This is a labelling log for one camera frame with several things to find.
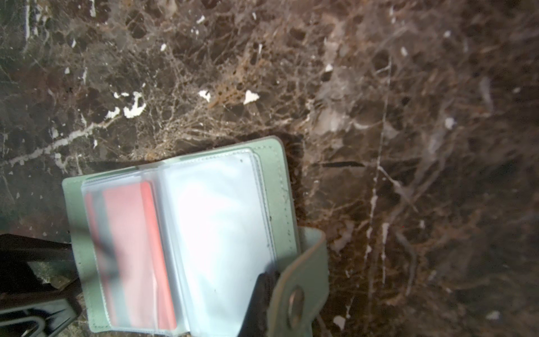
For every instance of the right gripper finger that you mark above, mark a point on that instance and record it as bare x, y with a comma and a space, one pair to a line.
255, 322

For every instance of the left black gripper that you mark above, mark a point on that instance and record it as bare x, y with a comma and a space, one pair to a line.
30, 307

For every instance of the red credit card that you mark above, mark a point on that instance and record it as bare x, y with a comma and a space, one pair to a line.
131, 264

